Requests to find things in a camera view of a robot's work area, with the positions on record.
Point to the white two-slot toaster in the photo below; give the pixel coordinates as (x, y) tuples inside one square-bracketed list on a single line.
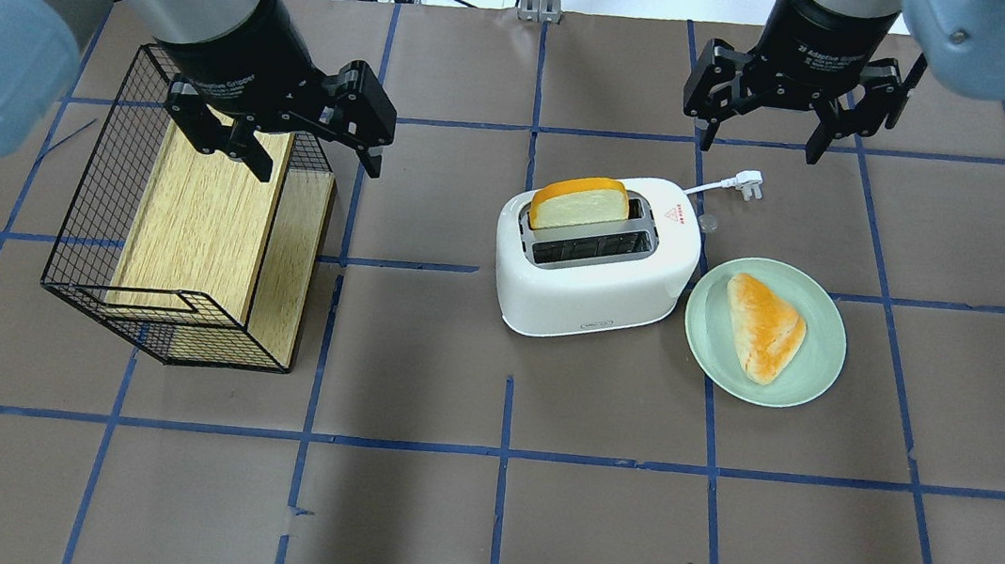
[(606, 276)]

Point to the yellow bread slice in toaster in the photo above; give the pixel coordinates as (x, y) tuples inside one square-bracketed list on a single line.
[(578, 202)]

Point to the triangular toasted bread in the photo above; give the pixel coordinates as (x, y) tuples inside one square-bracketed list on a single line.
[(767, 330)]

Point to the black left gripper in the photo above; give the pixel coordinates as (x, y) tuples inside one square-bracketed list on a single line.
[(240, 49)]

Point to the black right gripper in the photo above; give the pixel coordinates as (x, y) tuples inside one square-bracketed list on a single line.
[(822, 35)]

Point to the wooden shelf box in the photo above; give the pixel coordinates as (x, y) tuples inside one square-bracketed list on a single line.
[(216, 265)]

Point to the black wire basket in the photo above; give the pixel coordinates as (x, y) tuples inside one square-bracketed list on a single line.
[(93, 234)]

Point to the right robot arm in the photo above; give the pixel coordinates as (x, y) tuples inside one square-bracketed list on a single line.
[(964, 41)]

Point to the light green round plate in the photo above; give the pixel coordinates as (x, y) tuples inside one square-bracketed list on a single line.
[(817, 364)]

